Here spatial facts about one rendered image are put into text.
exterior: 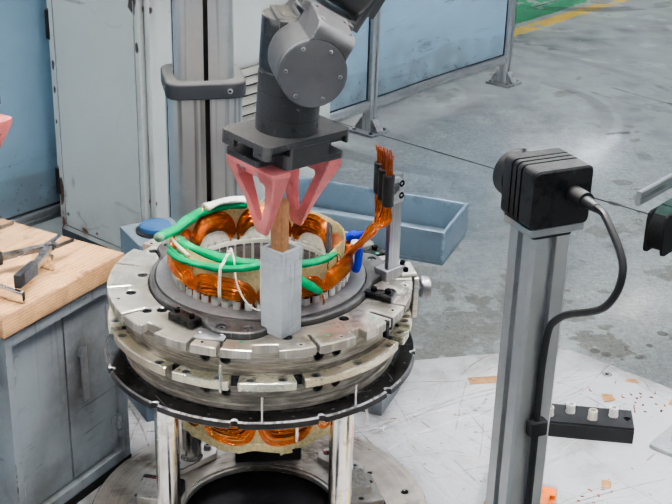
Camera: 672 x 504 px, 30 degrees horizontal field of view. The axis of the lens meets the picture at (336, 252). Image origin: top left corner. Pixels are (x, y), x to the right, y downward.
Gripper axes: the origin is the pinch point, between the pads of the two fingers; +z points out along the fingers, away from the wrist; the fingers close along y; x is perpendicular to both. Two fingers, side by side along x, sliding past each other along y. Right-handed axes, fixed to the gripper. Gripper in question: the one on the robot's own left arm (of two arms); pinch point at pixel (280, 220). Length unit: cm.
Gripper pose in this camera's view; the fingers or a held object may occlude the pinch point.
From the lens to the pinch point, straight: 117.0
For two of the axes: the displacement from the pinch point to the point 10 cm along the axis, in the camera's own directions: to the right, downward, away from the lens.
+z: -0.8, 9.0, 4.2
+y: 7.2, -2.4, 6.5
